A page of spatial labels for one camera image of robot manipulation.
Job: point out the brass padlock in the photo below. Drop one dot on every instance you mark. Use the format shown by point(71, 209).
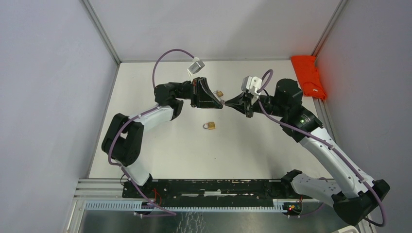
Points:
point(209, 126)
point(218, 93)

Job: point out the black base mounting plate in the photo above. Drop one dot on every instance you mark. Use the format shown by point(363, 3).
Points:
point(212, 193)

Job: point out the white slotted cable duct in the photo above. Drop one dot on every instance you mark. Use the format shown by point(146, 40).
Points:
point(140, 206)

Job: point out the aluminium frame rails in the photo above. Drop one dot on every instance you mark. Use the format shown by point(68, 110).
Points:
point(331, 135)

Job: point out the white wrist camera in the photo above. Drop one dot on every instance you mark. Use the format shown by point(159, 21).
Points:
point(196, 65)
point(251, 85)

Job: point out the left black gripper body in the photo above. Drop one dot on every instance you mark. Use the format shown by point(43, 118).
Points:
point(197, 94)

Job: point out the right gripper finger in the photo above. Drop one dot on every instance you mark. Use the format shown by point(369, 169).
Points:
point(238, 100)
point(238, 107)

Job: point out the orange folded cloth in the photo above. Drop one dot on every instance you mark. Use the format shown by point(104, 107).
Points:
point(308, 76)

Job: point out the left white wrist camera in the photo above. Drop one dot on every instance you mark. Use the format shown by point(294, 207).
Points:
point(196, 65)

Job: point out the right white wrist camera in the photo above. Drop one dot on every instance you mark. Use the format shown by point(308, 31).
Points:
point(251, 85)

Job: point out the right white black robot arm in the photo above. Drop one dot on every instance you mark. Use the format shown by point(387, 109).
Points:
point(285, 108)

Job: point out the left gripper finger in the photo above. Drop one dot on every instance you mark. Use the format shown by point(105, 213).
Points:
point(209, 104)
point(205, 95)

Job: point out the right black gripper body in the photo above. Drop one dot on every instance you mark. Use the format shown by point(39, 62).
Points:
point(248, 100)

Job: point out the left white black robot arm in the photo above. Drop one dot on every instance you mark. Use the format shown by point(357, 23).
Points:
point(123, 140)

